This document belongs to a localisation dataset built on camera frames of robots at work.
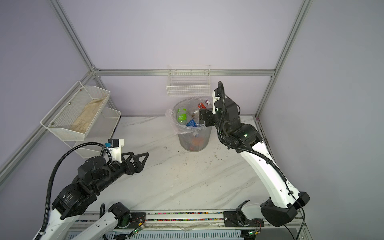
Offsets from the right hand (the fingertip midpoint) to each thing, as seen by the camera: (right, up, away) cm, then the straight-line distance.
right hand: (208, 107), depth 64 cm
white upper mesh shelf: (-69, -2, +13) cm, 71 cm away
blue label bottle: (-8, -6, +24) cm, 26 cm away
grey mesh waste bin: (-7, -14, +21) cm, 26 cm away
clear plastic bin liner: (-8, +6, +29) cm, 31 cm away
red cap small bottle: (-2, +4, +23) cm, 23 cm away
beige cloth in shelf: (-65, -5, +13) cm, 66 cm away
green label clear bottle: (-14, -1, +22) cm, 26 cm away
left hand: (-29, -21, -1) cm, 36 cm away
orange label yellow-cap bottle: (-5, -18, +29) cm, 34 cm away
